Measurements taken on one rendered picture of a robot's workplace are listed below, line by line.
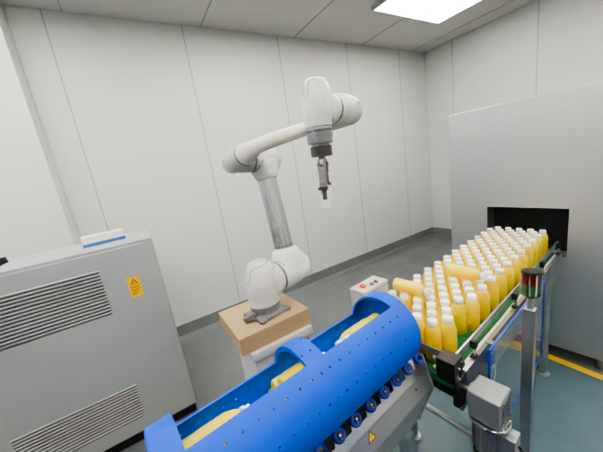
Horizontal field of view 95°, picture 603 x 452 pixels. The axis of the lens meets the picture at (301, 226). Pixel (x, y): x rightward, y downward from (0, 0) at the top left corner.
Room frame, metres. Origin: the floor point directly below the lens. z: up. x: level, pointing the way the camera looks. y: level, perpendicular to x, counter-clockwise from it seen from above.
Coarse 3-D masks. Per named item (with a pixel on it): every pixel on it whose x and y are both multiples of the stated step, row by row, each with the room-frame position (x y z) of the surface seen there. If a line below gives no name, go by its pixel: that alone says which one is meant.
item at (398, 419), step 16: (384, 384) 0.89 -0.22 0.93; (416, 384) 0.90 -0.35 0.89; (432, 384) 0.93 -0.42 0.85; (400, 400) 0.84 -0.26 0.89; (416, 400) 0.87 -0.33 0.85; (384, 416) 0.78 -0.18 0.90; (400, 416) 0.81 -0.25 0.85; (416, 416) 0.96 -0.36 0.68; (368, 432) 0.73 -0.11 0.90; (384, 432) 0.76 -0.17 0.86; (400, 432) 0.86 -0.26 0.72; (352, 448) 0.69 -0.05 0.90; (368, 448) 0.71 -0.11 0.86; (384, 448) 0.79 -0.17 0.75
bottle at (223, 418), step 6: (240, 408) 0.64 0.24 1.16; (222, 414) 0.62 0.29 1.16; (228, 414) 0.61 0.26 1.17; (234, 414) 0.61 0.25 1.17; (216, 420) 0.60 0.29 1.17; (222, 420) 0.60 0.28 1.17; (210, 426) 0.58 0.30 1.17; (216, 426) 0.58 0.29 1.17; (198, 432) 0.57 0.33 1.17; (204, 432) 0.57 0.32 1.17; (192, 438) 0.56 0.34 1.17; (198, 438) 0.56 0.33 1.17; (186, 444) 0.54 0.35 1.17; (192, 444) 0.54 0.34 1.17
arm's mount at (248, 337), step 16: (240, 304) 1.44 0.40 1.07; (288, 304) 1.33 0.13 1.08; (224, 320) 1.28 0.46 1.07; (240, 320) 1.25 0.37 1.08; (272, 320) 1.19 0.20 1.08; (288, 320) 1.19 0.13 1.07; (304, 320) 1.23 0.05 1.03; (240, 336) 1.10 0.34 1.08; (256, 336) 1.11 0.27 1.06; (272, 336) 1.14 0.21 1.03; (240, 352) 1.09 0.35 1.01
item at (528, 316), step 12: (528, 312) 0.95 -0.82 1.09; (528, 324) 0.95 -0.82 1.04; (528, 336) 0.95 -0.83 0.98; (528, 348) 0.95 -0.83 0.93; (528, 360) 0.95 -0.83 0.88; (528, 372) 0.95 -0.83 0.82; (528, 384) 0.95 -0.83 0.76; (528, 396) 0.95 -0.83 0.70; (528, 408) 0.94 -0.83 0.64; (528, 420) 0.94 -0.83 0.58; (528, 432) 0.94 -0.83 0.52; (528, 444) 0.94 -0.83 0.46
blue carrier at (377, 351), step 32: (352, 320) 1.08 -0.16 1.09; (384, 320) 0.87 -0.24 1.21; (288, 352) 0.86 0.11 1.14; (320, 352) 0.73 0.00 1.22; (352, 352) 0.74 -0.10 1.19; (384, 352) 0.78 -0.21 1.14; (416, 352) 0.90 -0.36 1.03; (256, 384) 0.80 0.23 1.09; (288, 384) 0.63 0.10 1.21; (320, 384) 0.65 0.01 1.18; (352, 384) 0.69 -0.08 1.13; (192, 416) 0.68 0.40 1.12; (256, 416) 0.56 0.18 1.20; (288, 416) 0.58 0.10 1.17; (320, 416) 0.61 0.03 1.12; (160, 448) 0.49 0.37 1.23; (192, 448) 0.49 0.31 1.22; (224, 448) 0.50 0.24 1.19; (256, 448) 0.51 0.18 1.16; (288, 448) 0.54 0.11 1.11
